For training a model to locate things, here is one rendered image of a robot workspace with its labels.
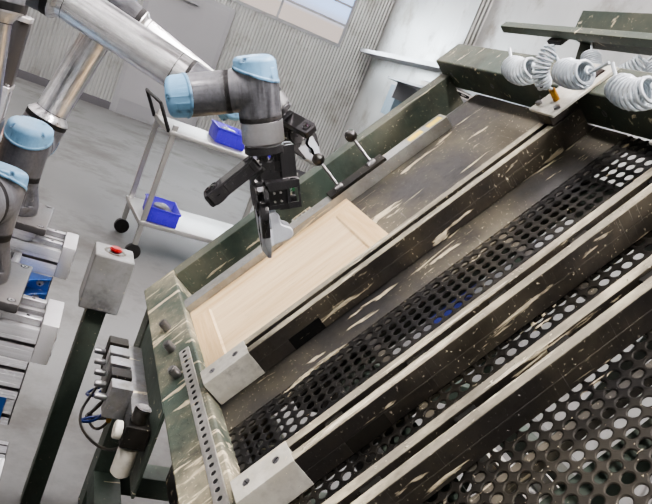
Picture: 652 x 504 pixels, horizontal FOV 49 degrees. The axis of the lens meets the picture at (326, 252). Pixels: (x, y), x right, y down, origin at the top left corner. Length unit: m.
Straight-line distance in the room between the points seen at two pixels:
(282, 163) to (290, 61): 10.88
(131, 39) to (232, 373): 0.75
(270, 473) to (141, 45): 0.80
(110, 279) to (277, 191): 1.07
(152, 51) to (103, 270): 1.01
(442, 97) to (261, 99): 1.27
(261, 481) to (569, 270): 0.66
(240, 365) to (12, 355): 0.48
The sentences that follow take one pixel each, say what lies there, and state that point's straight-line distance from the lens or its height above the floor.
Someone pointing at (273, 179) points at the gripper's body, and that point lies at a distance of 1.28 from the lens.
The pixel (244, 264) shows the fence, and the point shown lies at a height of 1.08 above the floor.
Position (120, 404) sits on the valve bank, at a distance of 1.90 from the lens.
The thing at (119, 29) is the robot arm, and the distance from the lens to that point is 1.40.
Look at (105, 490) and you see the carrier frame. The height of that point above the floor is 0.18.
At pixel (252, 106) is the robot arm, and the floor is 1.56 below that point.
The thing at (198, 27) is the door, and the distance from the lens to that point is 11.85.
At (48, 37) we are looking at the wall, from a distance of 11.92.
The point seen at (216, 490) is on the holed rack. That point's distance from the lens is 1.40.
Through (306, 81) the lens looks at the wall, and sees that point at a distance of 12.23.
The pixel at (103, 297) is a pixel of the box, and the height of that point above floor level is 0.80.
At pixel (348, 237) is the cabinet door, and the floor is 1.29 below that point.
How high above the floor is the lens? 1.64
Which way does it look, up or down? 12 degrees down
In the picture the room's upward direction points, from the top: 22 degrees clockwise
